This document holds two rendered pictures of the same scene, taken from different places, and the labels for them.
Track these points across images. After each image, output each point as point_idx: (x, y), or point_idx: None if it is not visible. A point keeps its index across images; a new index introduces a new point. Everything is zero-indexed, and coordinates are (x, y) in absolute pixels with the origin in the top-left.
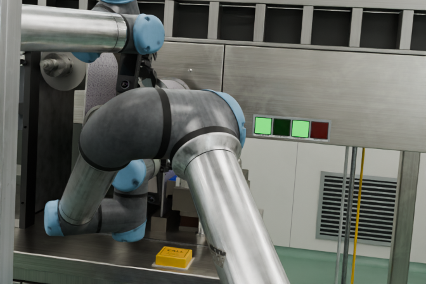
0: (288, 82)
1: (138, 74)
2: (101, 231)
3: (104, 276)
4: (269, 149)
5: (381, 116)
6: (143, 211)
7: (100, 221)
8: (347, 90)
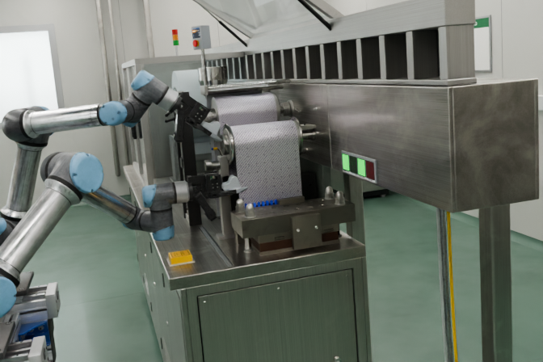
0: (354, 119)
1: (182, 128)
2: (143, 229)
3: (158, 259)
4: None
5: (401, 157)
6: (159, 221)
7: (139, 224)
8: (381, 128)
